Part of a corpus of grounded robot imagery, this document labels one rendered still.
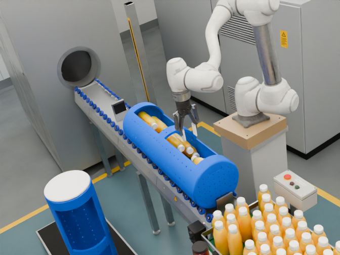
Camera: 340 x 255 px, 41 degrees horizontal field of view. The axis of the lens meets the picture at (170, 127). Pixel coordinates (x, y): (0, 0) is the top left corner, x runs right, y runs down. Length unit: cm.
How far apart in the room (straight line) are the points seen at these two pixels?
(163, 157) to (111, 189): 185
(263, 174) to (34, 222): 222
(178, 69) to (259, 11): 53
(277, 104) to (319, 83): 137
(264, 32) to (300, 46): 122
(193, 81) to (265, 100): 69
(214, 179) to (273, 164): 74
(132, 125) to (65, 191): 57
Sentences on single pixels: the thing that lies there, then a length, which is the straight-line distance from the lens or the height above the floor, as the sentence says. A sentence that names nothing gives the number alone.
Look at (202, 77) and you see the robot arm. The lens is 205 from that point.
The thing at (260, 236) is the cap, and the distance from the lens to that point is 206.
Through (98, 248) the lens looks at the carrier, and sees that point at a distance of 291.
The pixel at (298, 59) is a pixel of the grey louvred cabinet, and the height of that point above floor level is 101.
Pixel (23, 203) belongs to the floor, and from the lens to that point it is 458.
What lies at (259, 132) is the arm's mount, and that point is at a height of 108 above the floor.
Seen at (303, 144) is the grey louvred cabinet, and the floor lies 19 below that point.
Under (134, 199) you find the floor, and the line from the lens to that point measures 411.
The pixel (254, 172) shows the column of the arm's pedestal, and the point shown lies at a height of 79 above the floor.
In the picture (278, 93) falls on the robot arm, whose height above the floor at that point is 132.
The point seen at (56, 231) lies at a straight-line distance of 386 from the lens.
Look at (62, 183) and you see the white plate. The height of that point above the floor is 104.
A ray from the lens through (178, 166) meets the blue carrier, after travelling 237.
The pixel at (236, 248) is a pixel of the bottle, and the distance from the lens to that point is 216.
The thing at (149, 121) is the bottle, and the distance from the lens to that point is 282.
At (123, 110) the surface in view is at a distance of 337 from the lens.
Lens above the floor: 259
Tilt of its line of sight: 32 degrees down
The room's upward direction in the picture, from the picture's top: 12 degrees counter-clockwise
